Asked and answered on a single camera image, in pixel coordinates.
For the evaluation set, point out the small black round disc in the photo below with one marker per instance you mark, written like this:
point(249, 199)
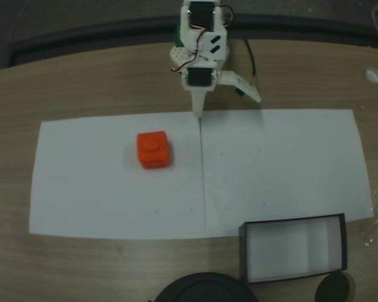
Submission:
point(334, 287)

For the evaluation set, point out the white round table grommet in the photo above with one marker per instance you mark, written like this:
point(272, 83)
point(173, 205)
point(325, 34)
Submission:
point(372, 75)

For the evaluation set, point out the brown box white inside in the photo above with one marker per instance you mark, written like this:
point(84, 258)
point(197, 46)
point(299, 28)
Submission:
point(289, 248)

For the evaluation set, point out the green clamp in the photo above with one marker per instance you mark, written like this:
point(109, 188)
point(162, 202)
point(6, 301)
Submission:
point(179, 37)

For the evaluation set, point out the white paper sheet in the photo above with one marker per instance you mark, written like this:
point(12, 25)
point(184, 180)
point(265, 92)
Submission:
point(97, 195)
point(286, 163)

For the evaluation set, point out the orange cube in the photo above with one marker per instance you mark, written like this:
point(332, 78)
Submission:
point(153, 151)

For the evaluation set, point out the white gripper camera mount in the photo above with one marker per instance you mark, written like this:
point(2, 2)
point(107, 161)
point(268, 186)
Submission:
point(242, 83)

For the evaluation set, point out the large black round stand base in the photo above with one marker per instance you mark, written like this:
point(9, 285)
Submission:
point(204, 287)

